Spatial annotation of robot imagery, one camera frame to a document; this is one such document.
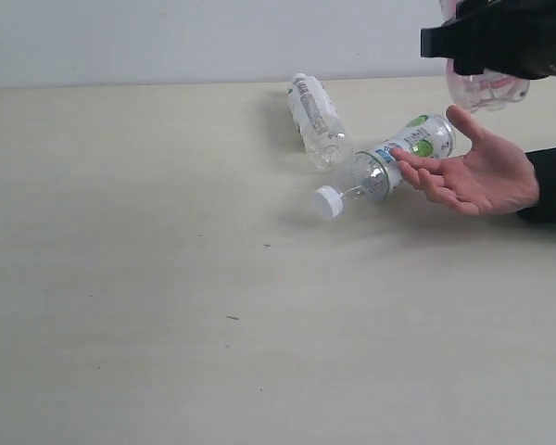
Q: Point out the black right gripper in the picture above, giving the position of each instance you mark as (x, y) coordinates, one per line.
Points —
(512, 37)

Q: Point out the pink white peach drink bottle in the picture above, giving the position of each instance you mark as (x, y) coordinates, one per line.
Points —
(490, 90)

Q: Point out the clear ribbed water bottle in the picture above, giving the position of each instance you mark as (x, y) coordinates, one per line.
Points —
(318, 123)

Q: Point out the black sleeved forearm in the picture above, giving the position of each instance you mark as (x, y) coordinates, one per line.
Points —
(544, 211)

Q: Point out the clear bottle green lime label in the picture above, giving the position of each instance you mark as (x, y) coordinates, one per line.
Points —
(374, 174)

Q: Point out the open human hand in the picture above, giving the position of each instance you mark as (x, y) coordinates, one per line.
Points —
(494, 177)

